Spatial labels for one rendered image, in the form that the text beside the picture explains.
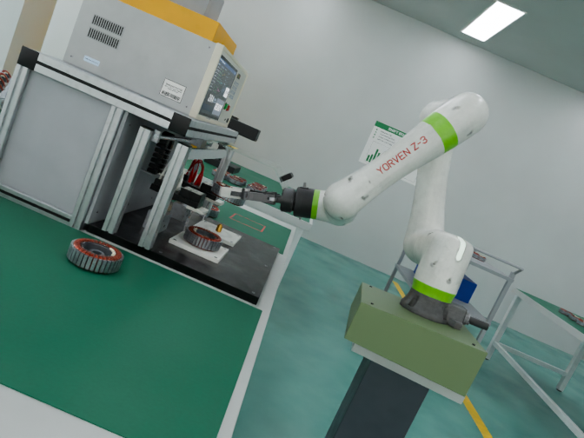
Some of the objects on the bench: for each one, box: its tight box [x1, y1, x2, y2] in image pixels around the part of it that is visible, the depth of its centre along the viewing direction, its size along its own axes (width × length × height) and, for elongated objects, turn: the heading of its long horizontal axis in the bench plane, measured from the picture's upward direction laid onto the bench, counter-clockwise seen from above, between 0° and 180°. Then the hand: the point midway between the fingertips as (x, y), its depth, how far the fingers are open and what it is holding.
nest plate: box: [169, 231, 229, 263], centre depth 140 cm, size 15×15×1 cm
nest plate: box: [193, 220, 242, 247], centre depth 164 cm, size 15×15×1 cm
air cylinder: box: [170, 201, 190, 222], centre depth 164 cm, size 5×8×6 cm
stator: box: [183, 226, 222, 251], centre depth 140 cm, size 11×11×4 cm
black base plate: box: [87, 202, 280, 305], centre depth 152 cm, size 47×64×2 cm
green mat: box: [0, 196, 262, 438], centre depth 88 cm, size 94×61×1 cm, turn 18°
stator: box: [67, 238, 124, 274], centre depth 103 cm, size 11×11×4 cm
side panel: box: [0, 63, 125, 230], centre depth 118 cm, size 28×3×32 cm, turn 18°
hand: (229, 191), depth 148 cm, fingers closed on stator, 11 cm apart
